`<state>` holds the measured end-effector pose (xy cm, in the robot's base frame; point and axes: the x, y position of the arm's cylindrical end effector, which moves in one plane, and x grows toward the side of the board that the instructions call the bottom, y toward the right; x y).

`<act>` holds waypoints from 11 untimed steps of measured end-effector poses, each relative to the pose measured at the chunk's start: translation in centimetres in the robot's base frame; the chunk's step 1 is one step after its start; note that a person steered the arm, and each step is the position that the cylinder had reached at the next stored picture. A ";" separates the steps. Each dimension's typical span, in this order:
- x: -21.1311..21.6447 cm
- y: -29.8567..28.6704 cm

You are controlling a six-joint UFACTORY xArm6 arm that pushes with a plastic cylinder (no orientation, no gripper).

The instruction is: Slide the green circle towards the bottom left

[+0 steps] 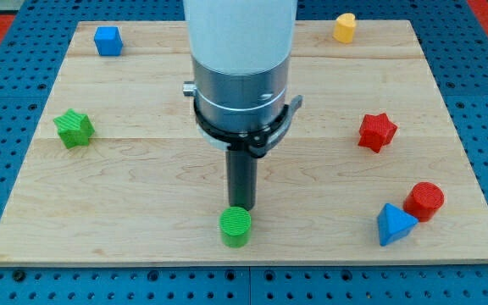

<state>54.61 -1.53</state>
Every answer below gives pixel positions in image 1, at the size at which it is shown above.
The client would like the green star block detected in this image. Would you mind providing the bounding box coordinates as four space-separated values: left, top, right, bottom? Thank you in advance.
53 108 95 149

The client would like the yellow heart block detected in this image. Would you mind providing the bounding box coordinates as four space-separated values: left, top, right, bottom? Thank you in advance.
332 13 357 43

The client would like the blue cube block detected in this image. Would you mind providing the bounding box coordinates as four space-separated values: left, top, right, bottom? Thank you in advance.
94 26 123 56

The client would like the green cylinder block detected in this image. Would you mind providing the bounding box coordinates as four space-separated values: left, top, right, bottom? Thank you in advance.
219 207 252 248

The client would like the wooden board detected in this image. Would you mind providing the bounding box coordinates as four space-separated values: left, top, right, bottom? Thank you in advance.
0 20 488 267

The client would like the red star block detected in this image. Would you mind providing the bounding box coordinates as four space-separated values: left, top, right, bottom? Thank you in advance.
358 113 397 153

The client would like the blue triangle block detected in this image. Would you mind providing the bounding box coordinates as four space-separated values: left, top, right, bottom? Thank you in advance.
376 203 419 247

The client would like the red cylinder block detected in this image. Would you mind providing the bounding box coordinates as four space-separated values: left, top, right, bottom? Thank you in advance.
402 181 445 222

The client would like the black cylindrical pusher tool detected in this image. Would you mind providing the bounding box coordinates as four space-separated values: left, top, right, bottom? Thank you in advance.
225 151 257 211

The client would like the black clamp ring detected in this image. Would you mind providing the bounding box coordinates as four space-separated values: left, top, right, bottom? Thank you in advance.
192 94 304 159

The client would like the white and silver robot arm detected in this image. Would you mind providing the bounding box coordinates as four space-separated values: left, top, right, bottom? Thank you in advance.
183 0 297 150

